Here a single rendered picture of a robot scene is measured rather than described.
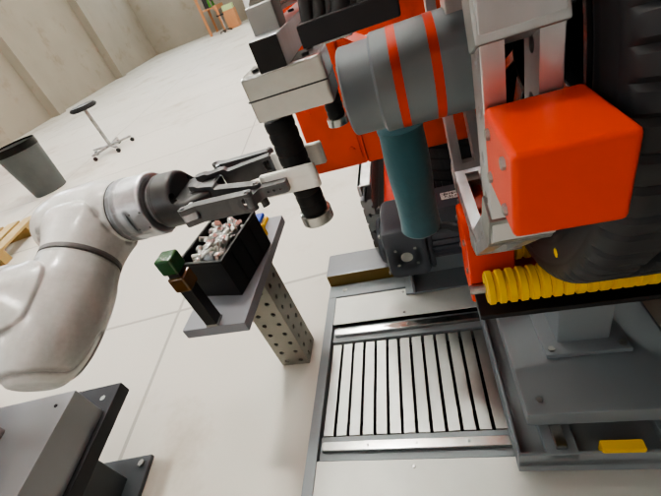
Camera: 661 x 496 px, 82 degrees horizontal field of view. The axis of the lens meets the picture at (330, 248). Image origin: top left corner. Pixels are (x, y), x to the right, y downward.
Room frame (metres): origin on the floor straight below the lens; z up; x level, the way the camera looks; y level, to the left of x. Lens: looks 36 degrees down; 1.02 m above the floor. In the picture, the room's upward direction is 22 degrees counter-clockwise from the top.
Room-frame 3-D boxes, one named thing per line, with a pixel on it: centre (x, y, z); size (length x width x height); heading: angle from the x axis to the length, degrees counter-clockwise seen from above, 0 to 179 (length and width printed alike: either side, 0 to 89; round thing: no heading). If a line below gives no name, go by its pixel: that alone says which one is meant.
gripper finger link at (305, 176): (0.42, 0.01, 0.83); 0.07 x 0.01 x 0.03; 70
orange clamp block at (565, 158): (0.23, -0.18, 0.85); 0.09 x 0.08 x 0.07; 160
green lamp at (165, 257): (0.69, 0.32, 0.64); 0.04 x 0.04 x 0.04; 70
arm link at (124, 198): (0.53, 0.22, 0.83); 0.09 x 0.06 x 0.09; 160
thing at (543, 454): (0.47, -0.44, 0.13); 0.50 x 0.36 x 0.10; 160
